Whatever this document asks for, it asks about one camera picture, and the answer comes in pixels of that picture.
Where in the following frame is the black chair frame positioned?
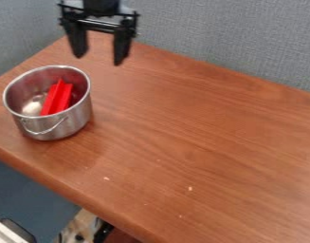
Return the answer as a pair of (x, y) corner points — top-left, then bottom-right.
(0, 218), (37, 243)

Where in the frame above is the red plastic block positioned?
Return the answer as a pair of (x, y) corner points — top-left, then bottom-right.
(40, 79), (73, 116)

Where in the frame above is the metal pot with handle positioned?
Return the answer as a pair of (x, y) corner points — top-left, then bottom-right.
(3, 65), (92, 140)

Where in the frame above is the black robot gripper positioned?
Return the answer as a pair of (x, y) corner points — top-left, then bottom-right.
(57, 0), (140, 65)

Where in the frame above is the beige object under table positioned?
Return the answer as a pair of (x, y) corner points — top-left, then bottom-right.
(52, 209), (114, 243)

